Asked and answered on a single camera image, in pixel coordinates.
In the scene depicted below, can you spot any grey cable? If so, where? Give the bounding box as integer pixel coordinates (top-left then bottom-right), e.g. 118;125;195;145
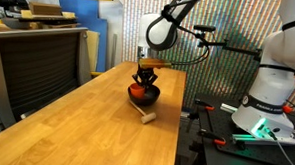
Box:
267;129;295;165

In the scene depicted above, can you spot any small wooden mallet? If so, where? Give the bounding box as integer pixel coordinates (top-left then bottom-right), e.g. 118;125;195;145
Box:
131;101;156;124

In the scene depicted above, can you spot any black mesh office chair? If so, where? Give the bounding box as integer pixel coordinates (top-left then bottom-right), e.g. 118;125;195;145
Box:
0;27;91;129

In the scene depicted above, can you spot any grey metal shelf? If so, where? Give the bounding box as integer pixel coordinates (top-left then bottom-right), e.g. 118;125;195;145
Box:
0;2;88;38

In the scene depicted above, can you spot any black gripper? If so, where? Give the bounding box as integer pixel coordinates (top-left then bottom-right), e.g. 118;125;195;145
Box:
132;68;158;90

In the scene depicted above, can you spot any orange-handled black clamp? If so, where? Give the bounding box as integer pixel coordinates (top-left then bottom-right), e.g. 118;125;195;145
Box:
198;129;226;146

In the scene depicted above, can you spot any orange-handled clamp near base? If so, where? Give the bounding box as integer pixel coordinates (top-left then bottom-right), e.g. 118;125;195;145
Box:
195;99;214;111

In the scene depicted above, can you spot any black optical breadboard base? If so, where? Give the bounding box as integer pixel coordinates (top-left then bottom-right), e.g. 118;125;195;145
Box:
194;95;290;165

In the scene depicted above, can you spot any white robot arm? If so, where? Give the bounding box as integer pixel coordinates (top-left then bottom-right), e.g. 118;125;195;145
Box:
133;0;295;144

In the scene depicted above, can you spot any orange plastic cup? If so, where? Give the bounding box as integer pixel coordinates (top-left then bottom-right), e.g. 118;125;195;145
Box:
129;83;145;98

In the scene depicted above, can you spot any black camera on mount arm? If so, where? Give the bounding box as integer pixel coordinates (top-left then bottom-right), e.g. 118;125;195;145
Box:
193;25;216;32

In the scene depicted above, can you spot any black bowl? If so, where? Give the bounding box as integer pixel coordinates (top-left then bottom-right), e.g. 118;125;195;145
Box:
128;86;160;106

